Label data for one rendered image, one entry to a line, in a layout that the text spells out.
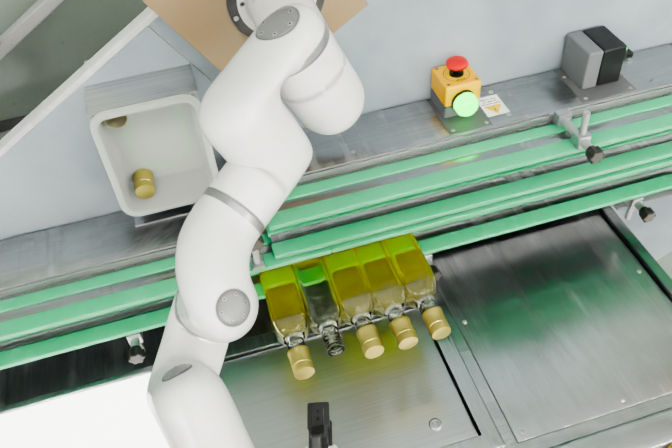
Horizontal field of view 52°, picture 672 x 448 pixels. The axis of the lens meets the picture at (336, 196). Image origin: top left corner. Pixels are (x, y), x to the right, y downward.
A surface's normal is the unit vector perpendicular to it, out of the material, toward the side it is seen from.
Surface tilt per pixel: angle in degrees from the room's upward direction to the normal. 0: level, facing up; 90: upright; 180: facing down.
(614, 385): 90
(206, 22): 0
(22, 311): 90
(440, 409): 90
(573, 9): 0
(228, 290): 58
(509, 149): 90
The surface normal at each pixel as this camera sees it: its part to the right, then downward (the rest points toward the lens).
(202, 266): 0.07, -0.36
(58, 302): -0.07, -0.72
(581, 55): -0.96, 0.24
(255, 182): 0.26, -0.18
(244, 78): -0.27, -0.49
